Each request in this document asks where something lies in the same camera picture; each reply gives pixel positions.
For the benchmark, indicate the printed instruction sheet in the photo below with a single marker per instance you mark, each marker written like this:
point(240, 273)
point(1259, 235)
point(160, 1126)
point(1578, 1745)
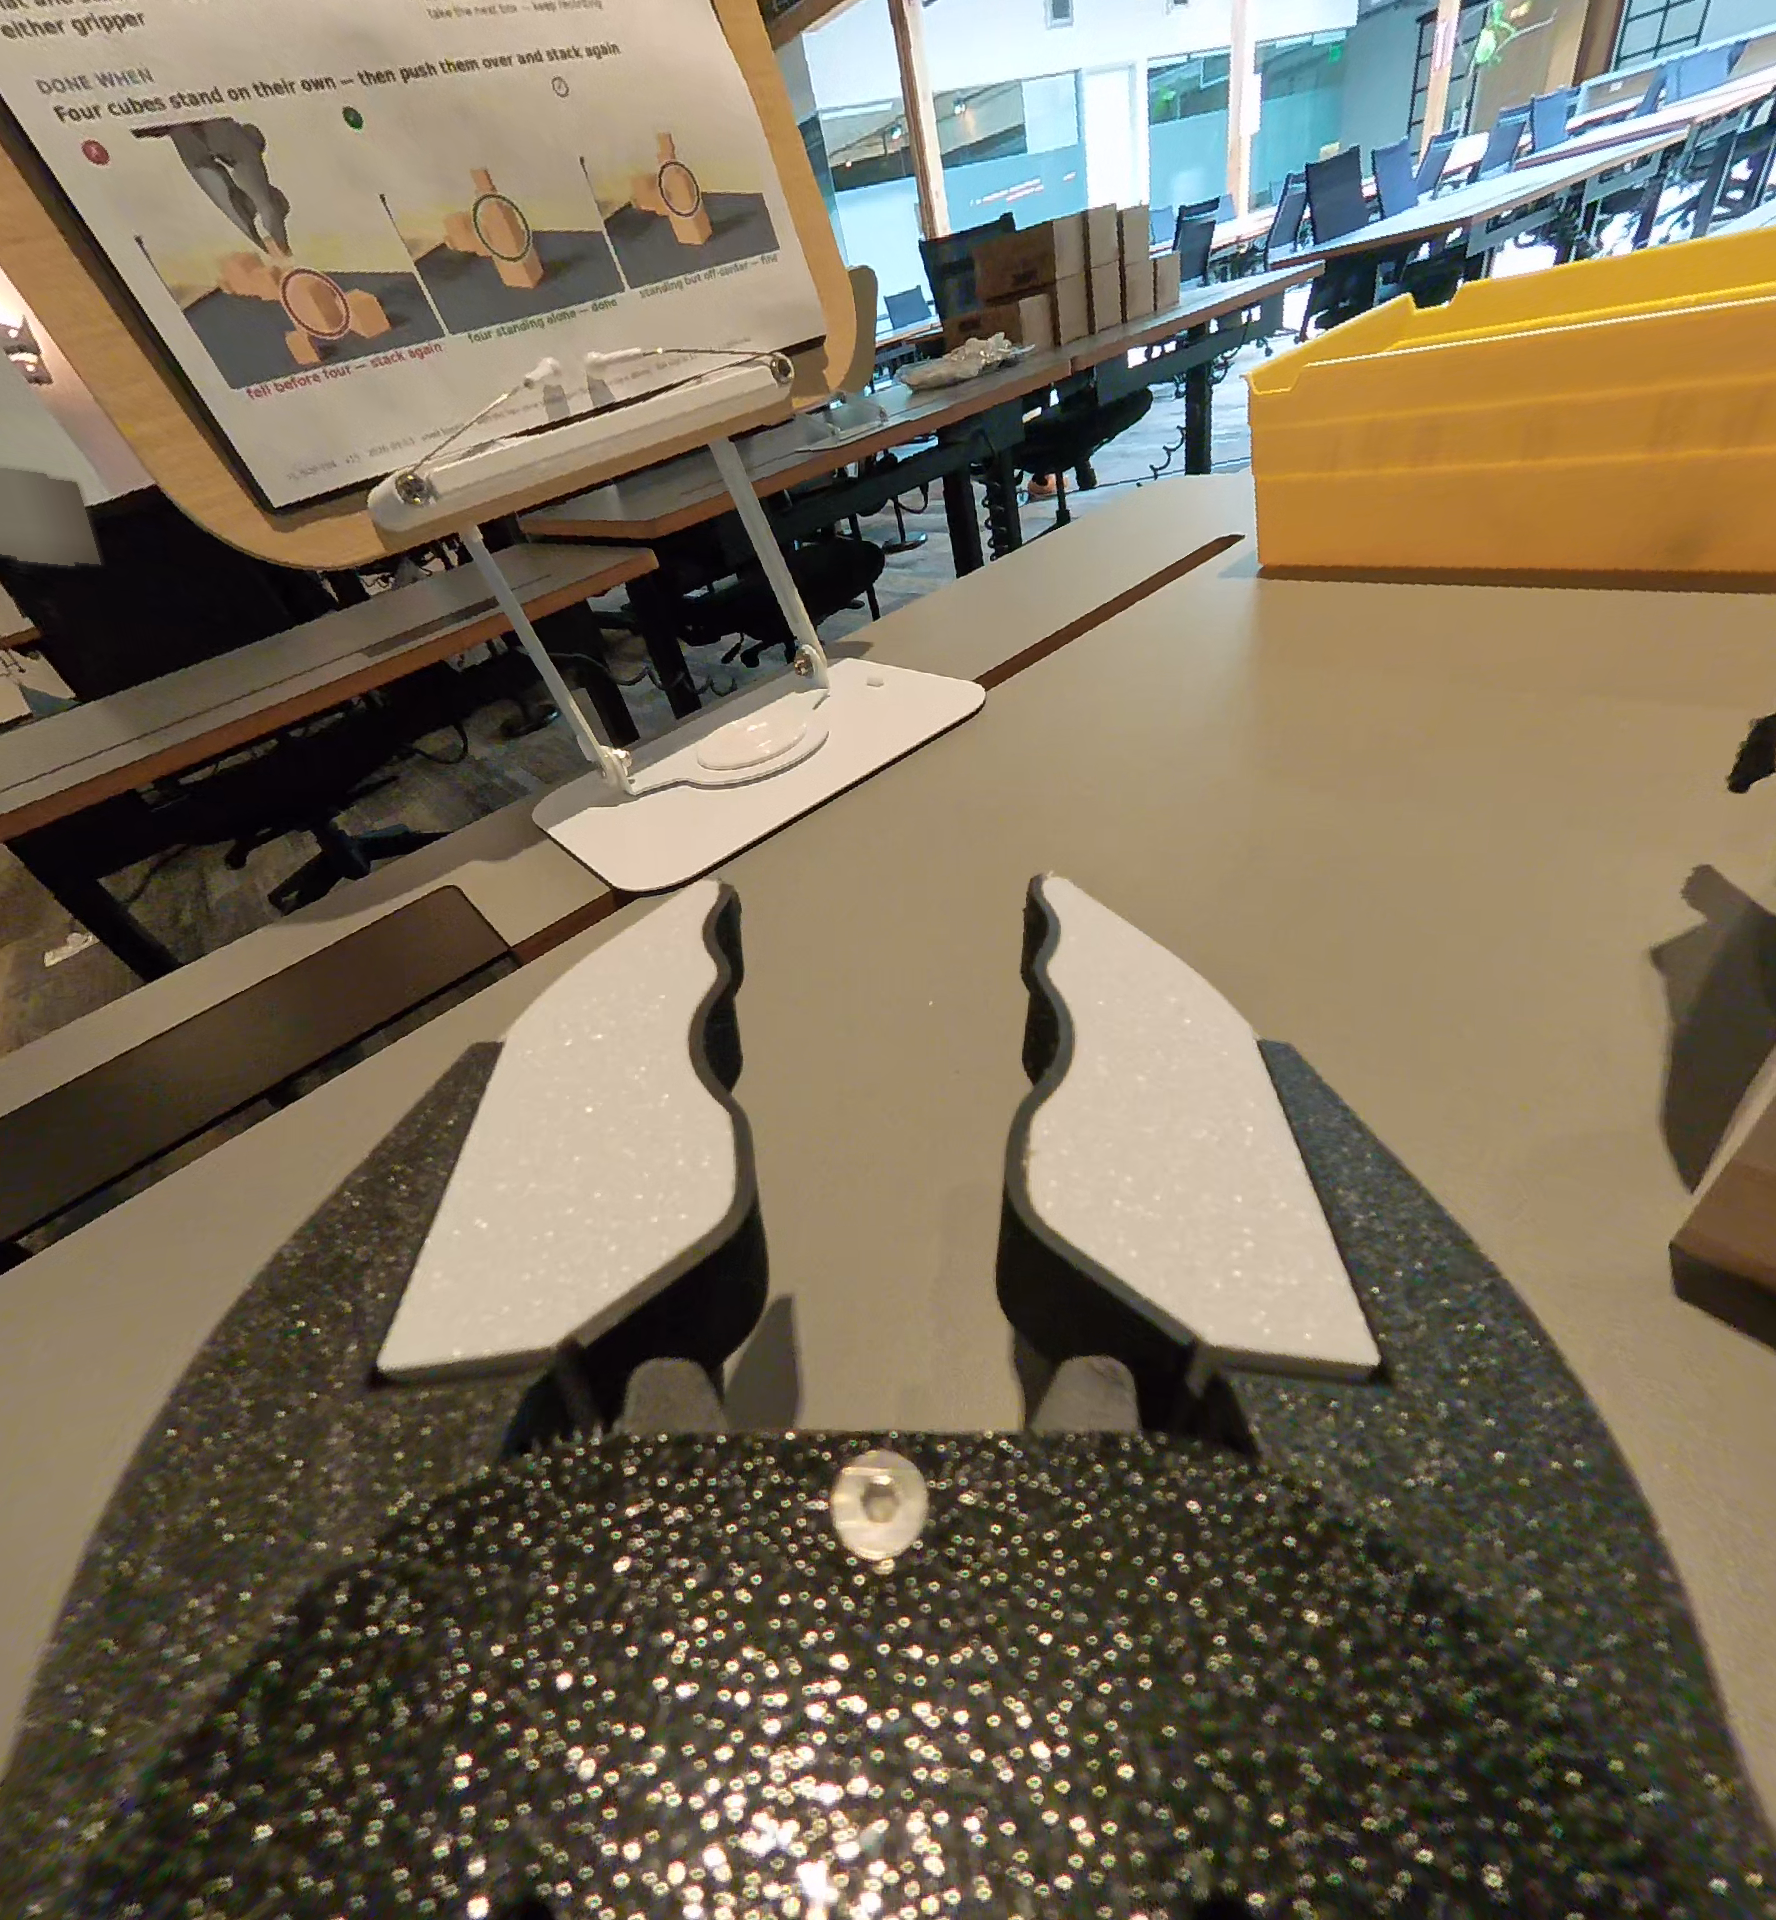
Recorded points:
point(379, 180)

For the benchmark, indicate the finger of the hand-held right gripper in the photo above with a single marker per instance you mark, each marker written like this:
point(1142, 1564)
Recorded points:
point(1771, 1087)

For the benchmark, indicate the yellow plastic bin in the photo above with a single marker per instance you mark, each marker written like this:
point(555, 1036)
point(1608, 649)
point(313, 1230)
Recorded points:
point(1547, 451)
point(1728, 262)

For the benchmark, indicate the wooden display board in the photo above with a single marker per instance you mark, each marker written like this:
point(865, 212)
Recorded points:
point(813, 226)

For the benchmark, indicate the crumpled white plastic wrap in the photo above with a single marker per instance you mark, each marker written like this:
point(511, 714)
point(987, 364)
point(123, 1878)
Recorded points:
point(963, 364)

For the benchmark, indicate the row of cardboard boxes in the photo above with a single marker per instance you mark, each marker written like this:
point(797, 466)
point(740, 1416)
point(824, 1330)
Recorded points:
point(1077, 277)

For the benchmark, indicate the white folding board stand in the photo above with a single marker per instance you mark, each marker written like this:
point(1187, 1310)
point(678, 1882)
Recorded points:
point(830, 735)

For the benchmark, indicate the black office chair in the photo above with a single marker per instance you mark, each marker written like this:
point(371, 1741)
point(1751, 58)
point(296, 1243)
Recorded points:
point(785, 591)
point(1077, 434)

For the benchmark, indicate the long brown-edged office table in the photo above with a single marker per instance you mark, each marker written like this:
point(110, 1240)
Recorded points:
point(228, 704)
point(1128, 338)

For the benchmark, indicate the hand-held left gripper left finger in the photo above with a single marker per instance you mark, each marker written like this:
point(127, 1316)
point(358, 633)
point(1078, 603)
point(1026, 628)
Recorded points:
point(587, 1140)

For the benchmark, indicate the row of blue office chairs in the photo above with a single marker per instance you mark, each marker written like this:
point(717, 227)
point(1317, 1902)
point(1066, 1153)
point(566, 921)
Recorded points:
point(1502, 150)

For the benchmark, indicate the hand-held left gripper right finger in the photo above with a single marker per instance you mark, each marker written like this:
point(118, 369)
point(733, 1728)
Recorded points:
point(1187, 1155)

